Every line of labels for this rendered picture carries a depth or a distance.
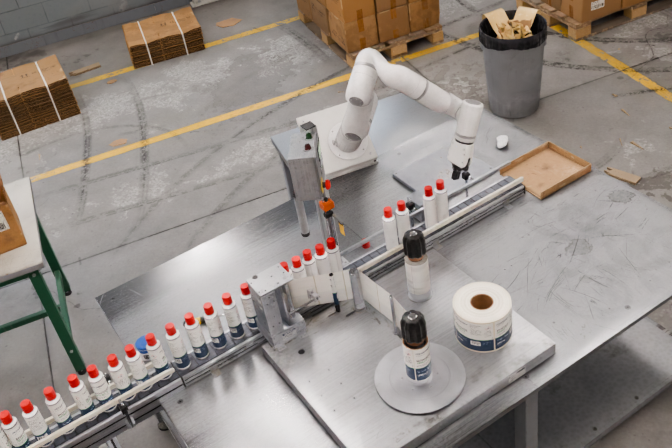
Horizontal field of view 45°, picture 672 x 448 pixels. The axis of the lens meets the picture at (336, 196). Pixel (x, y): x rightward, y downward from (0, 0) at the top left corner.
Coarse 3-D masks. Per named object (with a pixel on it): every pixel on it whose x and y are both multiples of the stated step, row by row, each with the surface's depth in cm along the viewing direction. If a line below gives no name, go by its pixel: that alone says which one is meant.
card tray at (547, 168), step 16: (544, 144) 376; (512, 160) 369; (528, 160) 373; (544, 160) 371; (560, 160) 369; (576, 160) 366; (512, 176) 365; (528, 176) 363; (544, 176) 362; (560, 176) 360; (576, 176) 356; (544, 192) 349
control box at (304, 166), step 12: (312, 132) 297; (300, 144) 292; (312, 144) 291; (288, 156) 287; (300, 156) 286; (312, 156) 285; (300, 168) 288; (312, 168) 288; (300, 180) 291; (312, 180) 291; (300, 192) 294; (312, 192) 294
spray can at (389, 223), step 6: (384, 210) 318; (390, 210) 318; (384, 216) 320; (390, 216) 319; (384, 222) 320; (390, 222) 320; (384, 228) 323; (390, 228) 321; (396, 228) 324; (384, 234) 326; (390, 234) 323; (396, 234) 325; (390, 240) 325; (396, 240) 326; (390, 246) 327
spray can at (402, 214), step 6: (402, 204) 320; (396, 210) 324; (402, 210) 321; (396, 216) 324; (402, 216) 322; (408, 216) 324; (402, 222) 324; (408, 222) 325; (402, 228) 326; (408, 228) 326; (402, 234) 327
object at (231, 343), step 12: (504, 180) 356; (480, 192) 352; (492, 192) 351; (504, 192) 349; (468, 204) 346; (420, 228) 338; (444, 228) 336; (372, 252) 331; (384, 252) 330; (396, 252) 328; (360, 264) 326; (228, 336) 304; (252, 336) 303; (228, 348) 299; (192, 360) 297; (204, 360) 296; (180, 372) 293
